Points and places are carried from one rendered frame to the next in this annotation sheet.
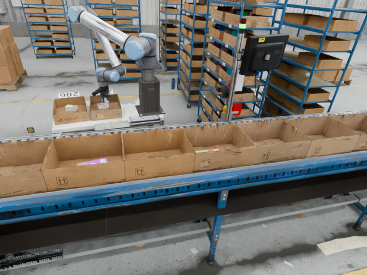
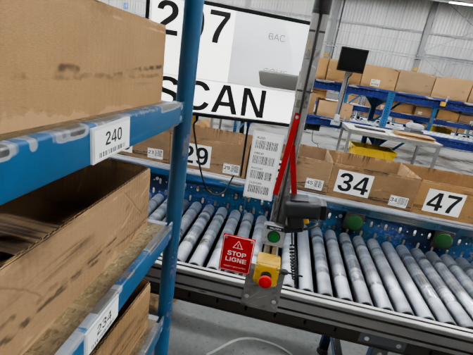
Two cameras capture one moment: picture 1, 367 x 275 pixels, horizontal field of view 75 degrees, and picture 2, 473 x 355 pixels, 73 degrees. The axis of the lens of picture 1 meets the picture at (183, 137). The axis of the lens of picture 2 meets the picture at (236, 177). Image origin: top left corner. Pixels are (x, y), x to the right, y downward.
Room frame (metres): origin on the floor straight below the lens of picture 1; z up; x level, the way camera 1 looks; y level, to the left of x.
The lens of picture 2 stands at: (2.99, -0.20, 1.41)
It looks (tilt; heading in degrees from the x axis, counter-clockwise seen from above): 19 degrees down; 203
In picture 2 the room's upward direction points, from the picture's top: 9 degrees clockwise
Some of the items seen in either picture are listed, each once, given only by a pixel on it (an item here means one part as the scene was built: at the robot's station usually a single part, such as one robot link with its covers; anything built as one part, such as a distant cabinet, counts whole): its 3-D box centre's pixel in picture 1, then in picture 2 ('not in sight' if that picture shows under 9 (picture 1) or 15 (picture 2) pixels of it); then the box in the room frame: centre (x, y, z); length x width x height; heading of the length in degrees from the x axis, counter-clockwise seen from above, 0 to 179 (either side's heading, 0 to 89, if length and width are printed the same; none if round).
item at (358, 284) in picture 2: not in sight; (352, 266); (1.76, -0.16, 0.72); 0.52 x 0.05 x 0.05; 16
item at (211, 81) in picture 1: (219, 79); not in sight; (3.29, -0.46, 0.79); 0.40 x 0.30 x 0.10; 18
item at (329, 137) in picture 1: (317, 137); (214, 149); (1.52, -0.97, 0.96); 0.39 x 0.29 x 0.17; 106
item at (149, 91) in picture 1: (149, 94); not in sight; (2.26, 0.37, 0.91); 0.26 x 0.26 x 0.33; 22
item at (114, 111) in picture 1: (105, 106); not in sight; (2.17, 0.79, 0.80); 0.38 x 0.28 x 0.10; 20
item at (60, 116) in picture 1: (70, 109); not in sight; (2.06, 1.09, 0.80); 0.38 x 0.28 x 0.10; 25
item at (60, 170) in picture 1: (88, 161); not in sight; (1.08, 0.53, 0.96); 0.39 x 0.29 x 0.17; 106
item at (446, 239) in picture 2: not in sight; (443, 241); (1.41, 0.17, 0.81); 0.07 x 0.01 x 0.07; 106
